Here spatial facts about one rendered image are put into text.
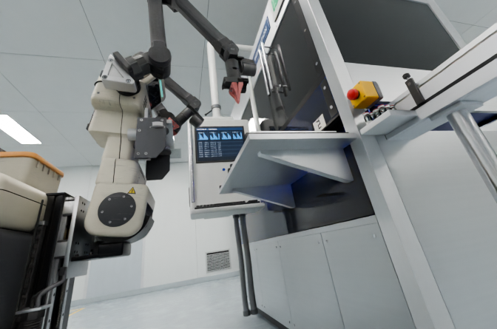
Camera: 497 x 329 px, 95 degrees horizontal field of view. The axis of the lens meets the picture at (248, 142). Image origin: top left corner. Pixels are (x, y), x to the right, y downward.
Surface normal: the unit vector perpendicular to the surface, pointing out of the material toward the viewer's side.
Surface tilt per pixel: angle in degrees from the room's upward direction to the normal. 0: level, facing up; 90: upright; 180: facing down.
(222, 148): 90
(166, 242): 90
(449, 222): 90
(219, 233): 90
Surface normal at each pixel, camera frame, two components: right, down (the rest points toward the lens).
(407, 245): 0.25, -0.43
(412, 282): -0.96, 0.02
